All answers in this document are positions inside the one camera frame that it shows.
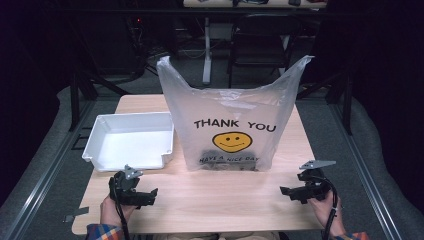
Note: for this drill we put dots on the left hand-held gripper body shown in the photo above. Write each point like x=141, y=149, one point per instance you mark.
x=122, y=186

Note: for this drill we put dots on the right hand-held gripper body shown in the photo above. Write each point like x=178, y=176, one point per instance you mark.
x=316, y=186

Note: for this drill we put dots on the dark grey packet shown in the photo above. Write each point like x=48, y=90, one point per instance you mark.
x=213, y=160

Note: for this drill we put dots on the clear smiley plastic bag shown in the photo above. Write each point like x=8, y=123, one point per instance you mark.
x=233, y=110

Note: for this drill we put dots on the person's right hand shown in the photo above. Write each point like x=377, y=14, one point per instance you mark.
x=321, y=211

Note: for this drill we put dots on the person's left hand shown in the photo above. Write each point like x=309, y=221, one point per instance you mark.
x=111, y=213

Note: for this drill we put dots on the white plastic bin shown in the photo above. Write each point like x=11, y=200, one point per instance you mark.
x=133, y=146

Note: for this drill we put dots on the grey tape strip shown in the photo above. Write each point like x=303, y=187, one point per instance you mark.
x=76, y=214

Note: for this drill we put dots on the black metal stand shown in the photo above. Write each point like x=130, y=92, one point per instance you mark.
x=75, y=100
x=346, y=103

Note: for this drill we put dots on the white desk leg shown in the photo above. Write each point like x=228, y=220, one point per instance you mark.
x=207, y=50

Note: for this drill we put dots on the black folding chair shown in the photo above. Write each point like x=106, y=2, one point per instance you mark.
x=260, y=36

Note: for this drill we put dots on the aluminium floor rail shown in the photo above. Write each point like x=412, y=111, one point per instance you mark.
x=43, y=173
x=366, y=173

